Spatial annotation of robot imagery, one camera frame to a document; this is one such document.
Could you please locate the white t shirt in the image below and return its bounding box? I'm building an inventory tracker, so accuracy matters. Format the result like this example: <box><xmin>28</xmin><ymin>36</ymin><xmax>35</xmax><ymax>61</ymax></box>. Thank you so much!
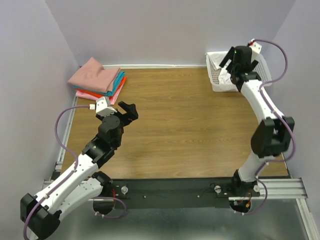
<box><xmin>205</xmin><ymin>51</ymin><xmax>236</xmax><ymax>92</ymax></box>

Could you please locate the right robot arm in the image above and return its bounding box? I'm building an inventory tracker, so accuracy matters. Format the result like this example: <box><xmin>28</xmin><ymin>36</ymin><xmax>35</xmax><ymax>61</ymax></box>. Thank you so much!
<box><xmin>220</xmin><ymin>43</ymin><xmax>295</xmax><ymax>197</ymax></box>

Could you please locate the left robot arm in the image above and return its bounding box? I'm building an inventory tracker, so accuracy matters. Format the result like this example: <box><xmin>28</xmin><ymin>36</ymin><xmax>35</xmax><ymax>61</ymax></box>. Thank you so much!
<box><xmin>20</xmin><ymin>97</ymin><xmax>139</xmax><ymax>240</ymax></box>

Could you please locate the white plastic basket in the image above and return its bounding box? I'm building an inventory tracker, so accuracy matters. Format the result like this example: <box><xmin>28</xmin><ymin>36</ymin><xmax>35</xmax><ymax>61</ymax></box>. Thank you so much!
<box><xmin>205</xmin><ymin>51</ymin><xmax>273</xmax><ymax>94</ymax></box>

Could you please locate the teal folded shirt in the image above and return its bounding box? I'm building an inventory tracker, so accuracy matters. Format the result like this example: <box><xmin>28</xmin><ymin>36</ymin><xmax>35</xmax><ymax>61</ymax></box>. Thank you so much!
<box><xmin>73</xmin><ymin>71</ymin><xmax>126</xmax><ymax>97</ymax></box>

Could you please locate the orange folded shirt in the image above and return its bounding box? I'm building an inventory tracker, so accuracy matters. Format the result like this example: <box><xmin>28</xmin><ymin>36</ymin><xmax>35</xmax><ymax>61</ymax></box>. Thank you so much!
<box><xmin>77</xmin><ymin>76</ymin><xmax>127</xmax><ymax>104</ymax></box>

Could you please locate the dusty pink folded shirt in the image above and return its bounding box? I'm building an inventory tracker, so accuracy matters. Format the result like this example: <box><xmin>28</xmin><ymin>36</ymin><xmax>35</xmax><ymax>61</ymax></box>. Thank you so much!
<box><xmin>68</xmin><ymin>57</ymin><xmax>120</xmax><ymax>93</ymax></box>

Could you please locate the light pink folded shirt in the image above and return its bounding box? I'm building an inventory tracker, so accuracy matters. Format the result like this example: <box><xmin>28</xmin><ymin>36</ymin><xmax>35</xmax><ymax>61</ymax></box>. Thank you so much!
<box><xmin>75</xmin><ymin>84</ymin><xmax>125</xmax><ymax>106</ymax></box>

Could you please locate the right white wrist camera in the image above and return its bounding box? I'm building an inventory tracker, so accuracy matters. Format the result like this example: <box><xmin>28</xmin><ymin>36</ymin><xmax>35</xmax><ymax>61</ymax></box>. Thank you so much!
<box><xmin>247</xmin><ymin>39</ymin><xmax>262</xmax><ymax>55</ymax></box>

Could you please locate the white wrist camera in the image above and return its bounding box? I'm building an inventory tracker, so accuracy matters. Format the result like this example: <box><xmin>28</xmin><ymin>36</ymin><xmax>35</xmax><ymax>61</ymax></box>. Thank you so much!
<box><xmin>89</xmin><ymin>96</ymin><xmax>117</xmax><ymax>117</ymax></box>
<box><xmin>247</xmin><ymin>39</ymin><xmax>262</xmax><ymax>55</ymax></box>

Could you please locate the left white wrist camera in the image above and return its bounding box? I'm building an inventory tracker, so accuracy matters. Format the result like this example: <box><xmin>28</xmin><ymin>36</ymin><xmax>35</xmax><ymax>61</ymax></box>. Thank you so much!
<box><xmin>89</xmin><ymin>96</ymin><xmax>117</xmax><ymax>117</ymax></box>

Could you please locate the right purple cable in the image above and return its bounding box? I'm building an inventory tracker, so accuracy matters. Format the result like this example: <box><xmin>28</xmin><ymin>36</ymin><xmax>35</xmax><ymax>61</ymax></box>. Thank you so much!
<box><xmin>233</xmin><ymin>39</ymin><xmax>297</xmax><ymax>216</ymax></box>

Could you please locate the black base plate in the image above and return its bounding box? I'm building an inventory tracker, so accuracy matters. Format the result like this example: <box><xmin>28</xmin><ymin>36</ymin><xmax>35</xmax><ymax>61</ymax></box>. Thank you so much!
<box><xmin>92</xmin><ymin>177</ymin><xmax>261</xmax><ymax>216</ymax></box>

